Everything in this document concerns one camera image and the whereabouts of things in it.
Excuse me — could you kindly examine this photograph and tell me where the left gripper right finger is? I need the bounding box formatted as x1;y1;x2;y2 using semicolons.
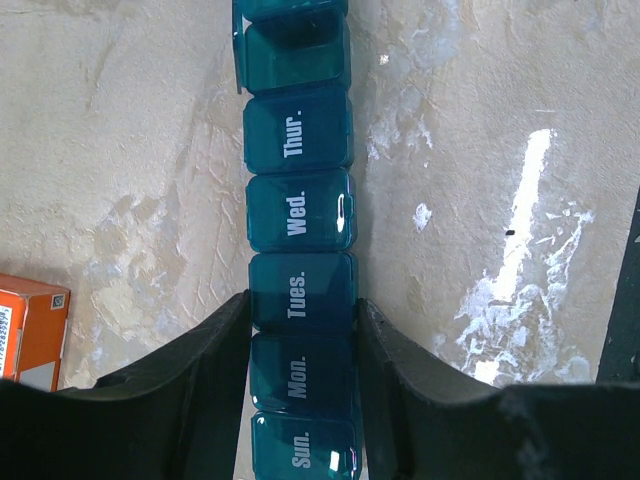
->
357;299;639;479

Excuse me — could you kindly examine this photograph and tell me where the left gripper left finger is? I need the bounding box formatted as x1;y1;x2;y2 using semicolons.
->
1;292;251;479

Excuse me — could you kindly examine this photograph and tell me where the teal weekly pill organizer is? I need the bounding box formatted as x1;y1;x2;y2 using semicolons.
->
232;1;361;479

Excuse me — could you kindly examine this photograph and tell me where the orange razor box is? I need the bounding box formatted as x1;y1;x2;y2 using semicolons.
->
1;274;71;392

